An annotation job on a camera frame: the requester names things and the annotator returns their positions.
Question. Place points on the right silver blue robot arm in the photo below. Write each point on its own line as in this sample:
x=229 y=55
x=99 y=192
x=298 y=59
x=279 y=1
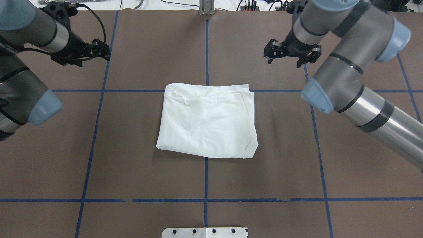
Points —
x=366 y=34

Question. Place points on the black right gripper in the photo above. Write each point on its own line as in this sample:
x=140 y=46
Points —
x=292 y=47

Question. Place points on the white central mounting column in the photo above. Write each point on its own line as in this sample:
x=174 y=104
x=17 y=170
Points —
x=206 y=232

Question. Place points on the aluminium frame post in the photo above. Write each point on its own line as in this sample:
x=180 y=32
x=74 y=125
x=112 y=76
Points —
x=206 y=7

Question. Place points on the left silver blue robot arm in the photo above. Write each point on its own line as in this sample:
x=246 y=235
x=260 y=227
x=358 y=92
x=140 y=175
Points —
x=47 y=30

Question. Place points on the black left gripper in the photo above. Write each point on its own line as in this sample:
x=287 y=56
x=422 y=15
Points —
x=75 y=44

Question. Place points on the white long-sleeve printed shirt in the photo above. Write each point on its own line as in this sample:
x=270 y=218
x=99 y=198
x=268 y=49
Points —
x=208 y=121

